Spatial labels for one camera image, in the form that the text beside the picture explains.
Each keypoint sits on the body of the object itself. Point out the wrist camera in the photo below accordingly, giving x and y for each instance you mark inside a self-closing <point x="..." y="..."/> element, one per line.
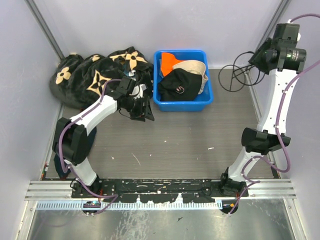
<point x="290" y="21"/>
<point x="138" y="91"/>

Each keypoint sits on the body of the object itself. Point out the orange hat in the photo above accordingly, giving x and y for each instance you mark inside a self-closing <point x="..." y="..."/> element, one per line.
<point x="168" y="60"/>

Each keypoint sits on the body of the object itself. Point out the aluminium front rail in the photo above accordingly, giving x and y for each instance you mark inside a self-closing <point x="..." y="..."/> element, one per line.
<point x="61" y="190"/>

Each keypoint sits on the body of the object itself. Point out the blue plastic bin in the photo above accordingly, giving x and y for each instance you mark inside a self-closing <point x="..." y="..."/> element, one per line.
<point x="203" y="99"/>

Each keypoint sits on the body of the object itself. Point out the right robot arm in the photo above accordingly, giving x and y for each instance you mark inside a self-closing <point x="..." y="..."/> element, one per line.
<point x="270" y="133"/>

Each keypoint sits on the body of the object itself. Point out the beige bucket hat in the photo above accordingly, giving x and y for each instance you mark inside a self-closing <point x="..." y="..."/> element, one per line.
<point x="194" y="67"/>

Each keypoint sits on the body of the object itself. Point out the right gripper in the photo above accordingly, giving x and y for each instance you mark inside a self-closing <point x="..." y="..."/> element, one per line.
<point x="256" y="59"/>

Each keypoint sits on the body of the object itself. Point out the black bucket hat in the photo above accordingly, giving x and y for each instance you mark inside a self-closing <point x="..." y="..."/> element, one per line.
<point x="179" y="86"/>

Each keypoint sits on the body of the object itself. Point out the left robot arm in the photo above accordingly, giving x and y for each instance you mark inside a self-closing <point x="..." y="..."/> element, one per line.
<point x="72" y="141"/>

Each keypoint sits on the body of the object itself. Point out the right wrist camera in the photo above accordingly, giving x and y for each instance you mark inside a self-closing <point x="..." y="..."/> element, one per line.
<point x="290" y="21"/>

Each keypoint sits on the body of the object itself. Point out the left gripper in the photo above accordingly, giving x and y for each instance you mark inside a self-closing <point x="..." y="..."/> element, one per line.
<point x="141" y="112"/>

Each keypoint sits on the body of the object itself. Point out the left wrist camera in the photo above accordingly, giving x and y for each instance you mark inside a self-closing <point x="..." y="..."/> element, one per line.
<point x="138" y="91"/>

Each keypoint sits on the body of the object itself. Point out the navy cloth with red stripe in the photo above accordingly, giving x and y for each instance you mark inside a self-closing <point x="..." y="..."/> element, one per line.
<point x="57" y="162"/>

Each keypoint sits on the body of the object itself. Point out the black flower-pattern blanket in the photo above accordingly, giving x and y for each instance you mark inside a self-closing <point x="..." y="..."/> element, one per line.
<point x="78" y="82"/>

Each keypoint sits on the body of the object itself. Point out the black wire hat stand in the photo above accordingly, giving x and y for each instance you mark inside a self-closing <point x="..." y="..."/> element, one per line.
<point x="238" y="74"/>

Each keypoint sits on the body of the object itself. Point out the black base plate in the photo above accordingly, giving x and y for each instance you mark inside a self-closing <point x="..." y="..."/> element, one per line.
<point x="159" y="191"/>

